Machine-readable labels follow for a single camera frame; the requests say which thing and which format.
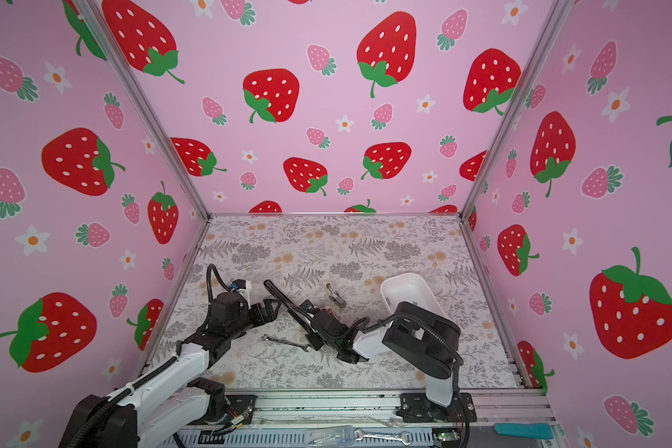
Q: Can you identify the black stapler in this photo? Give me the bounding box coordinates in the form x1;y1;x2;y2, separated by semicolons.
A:
263;280;324;351

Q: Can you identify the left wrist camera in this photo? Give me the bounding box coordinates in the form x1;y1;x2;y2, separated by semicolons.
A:
231;279;252;306

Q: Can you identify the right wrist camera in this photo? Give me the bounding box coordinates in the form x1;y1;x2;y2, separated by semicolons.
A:
299;300;319;317

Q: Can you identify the teal tool handle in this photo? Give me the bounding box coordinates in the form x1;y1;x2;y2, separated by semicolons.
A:
494;423;554;441

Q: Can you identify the clear plastic bag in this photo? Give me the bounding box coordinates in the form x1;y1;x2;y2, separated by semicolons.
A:
304;426;356;448

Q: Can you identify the small silver table wrench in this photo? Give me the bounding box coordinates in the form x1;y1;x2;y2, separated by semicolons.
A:
261;334;310;353

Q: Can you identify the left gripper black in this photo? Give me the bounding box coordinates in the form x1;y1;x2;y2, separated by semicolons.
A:
228;297;281;342

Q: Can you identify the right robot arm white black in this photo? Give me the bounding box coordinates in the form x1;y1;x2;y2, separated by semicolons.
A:
298;301;468;423

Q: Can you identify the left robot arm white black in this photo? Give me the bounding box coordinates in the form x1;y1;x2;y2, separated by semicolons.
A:
59;279;281;447

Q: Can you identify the white plastic tray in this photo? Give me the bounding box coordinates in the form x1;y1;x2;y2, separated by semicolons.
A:
380;273;446;324

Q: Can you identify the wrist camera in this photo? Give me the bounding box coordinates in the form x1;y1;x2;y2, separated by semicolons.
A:
299;300;319;317
231;279;252;306

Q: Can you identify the aluminium rail base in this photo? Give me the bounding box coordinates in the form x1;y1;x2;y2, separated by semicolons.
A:
156;389;567;447

